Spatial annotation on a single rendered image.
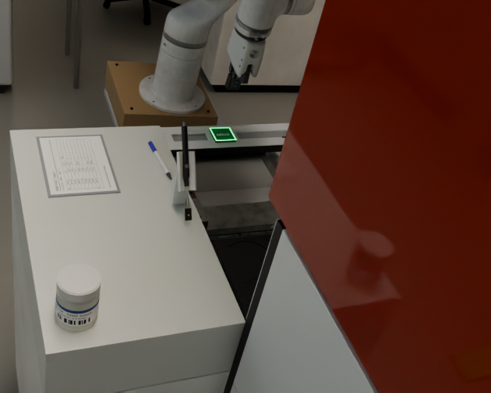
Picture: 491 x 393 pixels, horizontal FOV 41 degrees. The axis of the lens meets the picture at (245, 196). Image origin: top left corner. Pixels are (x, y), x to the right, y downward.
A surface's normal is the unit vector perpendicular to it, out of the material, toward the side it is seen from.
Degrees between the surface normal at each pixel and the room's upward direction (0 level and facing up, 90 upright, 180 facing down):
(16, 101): 0
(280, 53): 90
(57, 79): 0
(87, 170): 0
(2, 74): 90
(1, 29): 90
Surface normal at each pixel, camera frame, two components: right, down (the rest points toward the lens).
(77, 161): 0.20, -0.76
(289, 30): 0.32, 0.65
